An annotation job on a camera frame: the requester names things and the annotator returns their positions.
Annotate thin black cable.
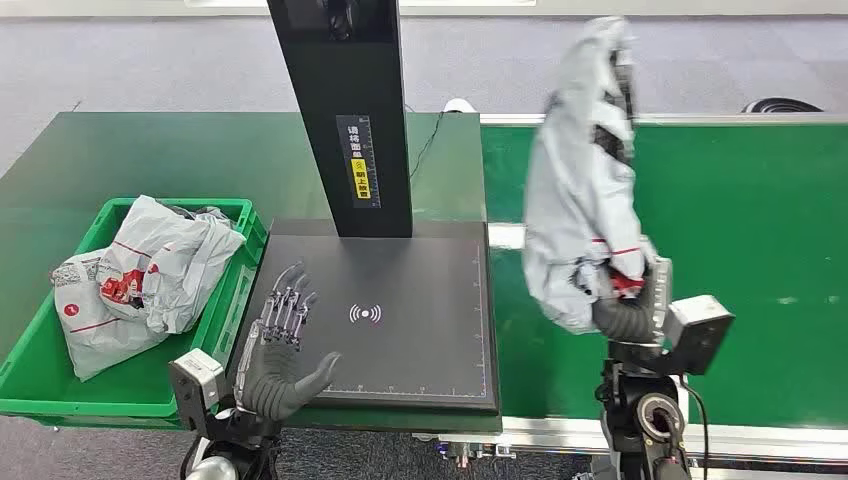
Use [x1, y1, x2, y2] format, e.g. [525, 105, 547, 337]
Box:
[407, 109, 446, 181]

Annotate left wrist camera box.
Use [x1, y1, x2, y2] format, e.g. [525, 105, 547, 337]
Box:
[168, 349, 227, 432]

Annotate black round object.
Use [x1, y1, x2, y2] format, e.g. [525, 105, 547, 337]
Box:
[740, 97, 826, 115]

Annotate white mailer with red logo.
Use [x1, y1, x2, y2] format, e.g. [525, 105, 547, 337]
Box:
[50, 248, 172, 384]

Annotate black weighing platform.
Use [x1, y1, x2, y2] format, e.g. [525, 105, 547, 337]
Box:
[223, 218, 502, 417]

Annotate metal connectors under table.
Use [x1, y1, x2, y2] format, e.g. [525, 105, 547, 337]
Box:
[433, 438, 519, 469]

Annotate black and yellow label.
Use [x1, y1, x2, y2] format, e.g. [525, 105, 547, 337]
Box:
[335, 114, 383, 210]

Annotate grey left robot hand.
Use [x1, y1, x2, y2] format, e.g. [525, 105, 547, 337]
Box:
[231, 261, 342, 423]

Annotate grey plastic mailer package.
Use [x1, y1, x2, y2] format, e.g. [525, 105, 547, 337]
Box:
[521, 16, 658, 336]

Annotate black scanner column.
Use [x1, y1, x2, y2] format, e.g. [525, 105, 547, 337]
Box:
[266, 0, 415, 240]

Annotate green plastic basket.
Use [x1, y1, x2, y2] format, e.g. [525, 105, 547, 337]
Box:
[0, 196, 270, 430]

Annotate crumpled grey mailer package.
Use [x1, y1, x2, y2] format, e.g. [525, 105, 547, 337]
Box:
[97, 194, 248, 336]

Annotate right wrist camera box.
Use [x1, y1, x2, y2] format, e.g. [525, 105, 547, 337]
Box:
[662, 294, 737, 376]

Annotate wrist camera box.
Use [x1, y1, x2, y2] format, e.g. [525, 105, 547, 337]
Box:
[168, 349, 227, 432]
[662, 294, 737, 376]

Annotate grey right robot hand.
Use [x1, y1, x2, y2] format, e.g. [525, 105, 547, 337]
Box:
[591, 254, 674, 346]

